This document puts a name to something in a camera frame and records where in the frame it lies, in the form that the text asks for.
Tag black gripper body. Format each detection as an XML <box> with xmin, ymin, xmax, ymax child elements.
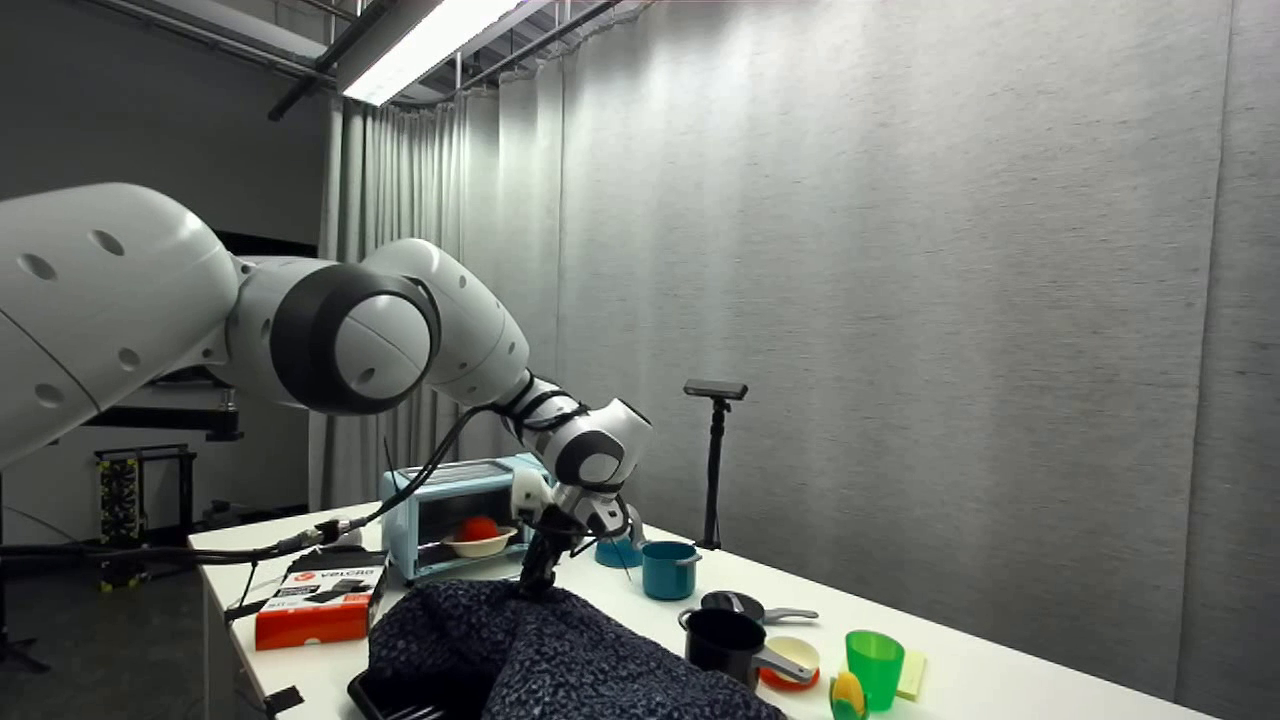
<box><xmin>515</xmin><ymin>498</ymin><xmax>593</xmax><ymax>603</ymax></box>

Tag dark blue knit blanket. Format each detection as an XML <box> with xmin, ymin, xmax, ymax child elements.
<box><xmin>349</xmin><ymin>577</ymin><xmax>791</xmax><ymax>720</ymax></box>

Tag red toy food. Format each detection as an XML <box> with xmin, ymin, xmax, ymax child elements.
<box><xmin>448</xmin><ymin>515</ymin><xmax>515</xmax><ymax>559</ymax></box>

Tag light blue toaster oven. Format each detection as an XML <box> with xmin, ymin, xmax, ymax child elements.
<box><xmin>380</xmin><ymin>453</ymin><xmax>553</xmax><ymax>587</ymax></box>

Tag teal mug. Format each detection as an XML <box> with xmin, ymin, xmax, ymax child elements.
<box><xmin>640</xmin><ymin>536</ymin><xmax>704</xmax><ymax>603</ymax></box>

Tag black flat object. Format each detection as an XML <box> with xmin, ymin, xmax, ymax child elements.
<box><xmin>283</xmin><ymin>540</ymin><xmax>391</xmax><ymax>577</ymax></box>

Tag orange white cardboard box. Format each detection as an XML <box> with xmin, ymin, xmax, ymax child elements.
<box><xmin>254</xmin><ymin>554</ymin><xmax>391</xmax><ymax>650</ymax></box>

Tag pink round dish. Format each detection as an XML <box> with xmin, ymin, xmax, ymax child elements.
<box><xmin>756</xmin><ymin>632</ymin><xmax>826</xmax><ymax>697</ymax></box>

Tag yellow green toy fruit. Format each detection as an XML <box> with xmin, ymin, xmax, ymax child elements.
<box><xmin>826</xmin><ymin>666</ymin><xmax>874</xmax><ymax>720</ymax></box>

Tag green plastic cup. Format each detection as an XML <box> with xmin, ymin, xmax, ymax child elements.
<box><xmin>843</xmin><ymin>628</ymin><xmax>909</xmax><ymax>717</ymax></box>

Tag yellow sponge cloth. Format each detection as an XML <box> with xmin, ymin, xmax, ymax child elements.
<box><xmin>893</xmin><ymin>646</ymin><xmax>932</xmax><ymax>704</ymax></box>

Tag black metal rack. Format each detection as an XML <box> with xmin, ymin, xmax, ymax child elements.
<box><xmin>93</xmin><ymin>444</ymin><xmax>202</xmax><ymax>565</ymax></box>

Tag grey curtain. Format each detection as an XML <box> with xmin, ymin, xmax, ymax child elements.
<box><xmin>303</xmin><ymin>0</ymin><xmax>1280</xmax><ymax>720</ymax></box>

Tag long ceiling light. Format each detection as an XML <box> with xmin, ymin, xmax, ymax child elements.
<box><xmin>341</xmin><ymin>0</ymin><xmax>523</xmax><ymax>110</ymax></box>

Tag teal kettle grey handle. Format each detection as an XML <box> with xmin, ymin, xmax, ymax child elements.
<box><xmin>593</xmin><ymin>523</ymin><xmax>652</xmax><ymax>573</ymax></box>

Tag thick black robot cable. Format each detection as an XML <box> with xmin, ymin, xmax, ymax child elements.
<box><xmin>0</xmin><ymin>400</ymin><xmax>515</xmax><ymax>573</ymax></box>

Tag black camera tripod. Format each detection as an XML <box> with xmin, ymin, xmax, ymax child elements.
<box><xmin>680</xmin><ymin>376</ymin><xmax>754</xmax><ymax>552</ymax></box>

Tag black saucepan grey handle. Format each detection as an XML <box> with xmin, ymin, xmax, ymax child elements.
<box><xmin>680</xmin><ymin>608</ymin><xmax>822</xmax><ymax>693</ymax></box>

